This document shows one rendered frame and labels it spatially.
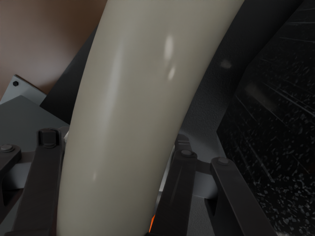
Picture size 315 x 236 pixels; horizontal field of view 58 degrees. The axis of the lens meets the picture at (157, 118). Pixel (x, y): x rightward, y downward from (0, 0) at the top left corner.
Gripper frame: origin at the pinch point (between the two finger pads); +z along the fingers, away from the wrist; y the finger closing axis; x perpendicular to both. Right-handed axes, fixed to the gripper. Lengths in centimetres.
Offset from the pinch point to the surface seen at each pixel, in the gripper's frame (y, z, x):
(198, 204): 26, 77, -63
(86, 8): -20, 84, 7
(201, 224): 29, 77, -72
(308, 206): 25.2, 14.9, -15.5
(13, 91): -46, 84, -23
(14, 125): -37, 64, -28
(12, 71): -46, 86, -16
